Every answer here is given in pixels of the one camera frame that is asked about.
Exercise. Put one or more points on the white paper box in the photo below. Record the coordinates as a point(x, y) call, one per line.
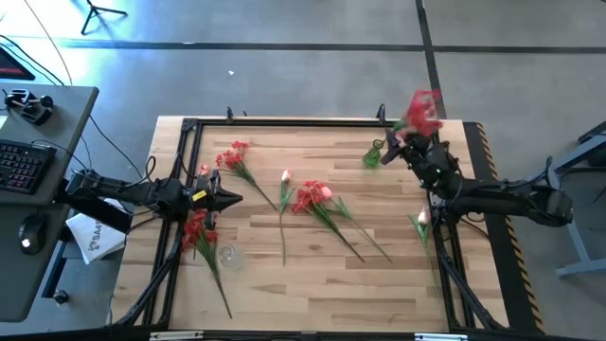
point(94, 237)

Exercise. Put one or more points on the clear glass vase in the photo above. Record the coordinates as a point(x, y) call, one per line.
point(233, 259)

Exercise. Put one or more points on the black desk clamp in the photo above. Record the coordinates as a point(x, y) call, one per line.
point(30, 108)

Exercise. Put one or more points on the red artificial flower bunch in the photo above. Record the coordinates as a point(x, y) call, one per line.
point(233, 160)
point(421, 113)
point(308, 196)
point(195, 229)

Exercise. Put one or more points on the pink artificial tulip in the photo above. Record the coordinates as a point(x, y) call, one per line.
point(326, 192)
point(204, 169)
point(286, 176)
point(424, 216)

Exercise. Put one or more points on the silver metal hinge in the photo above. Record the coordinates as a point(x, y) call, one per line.
point(440, 337)
point(175, 335)

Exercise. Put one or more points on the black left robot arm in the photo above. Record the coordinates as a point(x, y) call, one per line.
point(132, 192)

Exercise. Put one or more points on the black caster wheel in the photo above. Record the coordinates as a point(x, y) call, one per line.
point(60, 297)

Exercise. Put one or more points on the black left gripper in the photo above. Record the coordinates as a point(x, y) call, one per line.
point(201, 199)

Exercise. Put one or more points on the green glass vase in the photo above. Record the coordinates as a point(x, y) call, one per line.
point(372, 157)

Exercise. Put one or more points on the grey desk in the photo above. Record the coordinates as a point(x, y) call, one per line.
point(14, 284)

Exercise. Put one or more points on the black mounting beam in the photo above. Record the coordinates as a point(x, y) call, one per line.
point(104, 215)

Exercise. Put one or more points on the black computer mouse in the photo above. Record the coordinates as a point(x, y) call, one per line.
point(32, 233)

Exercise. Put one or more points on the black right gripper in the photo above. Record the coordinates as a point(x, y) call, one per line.
point(416, 149)

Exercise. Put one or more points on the black metal table frame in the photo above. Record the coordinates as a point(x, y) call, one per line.
point(308, 122)

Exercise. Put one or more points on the blue-grey metal table frame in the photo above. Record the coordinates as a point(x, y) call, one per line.
point(575, 237)

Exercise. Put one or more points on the black tripod stand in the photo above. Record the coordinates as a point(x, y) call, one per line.
point(94, 10)

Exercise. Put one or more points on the black hazard-striped edge strip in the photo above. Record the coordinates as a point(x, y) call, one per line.
point(504, 246)

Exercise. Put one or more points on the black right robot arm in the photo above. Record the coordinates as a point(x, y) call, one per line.
point(497, 199)

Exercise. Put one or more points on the black computer keyboard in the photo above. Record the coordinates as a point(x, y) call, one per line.
point(23, 166)

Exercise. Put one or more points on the black table edge clamp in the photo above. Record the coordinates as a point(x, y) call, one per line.
point(230, 115)
point(381, 113)

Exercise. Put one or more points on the black monitor corner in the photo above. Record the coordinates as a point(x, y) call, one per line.
point(9, 66)

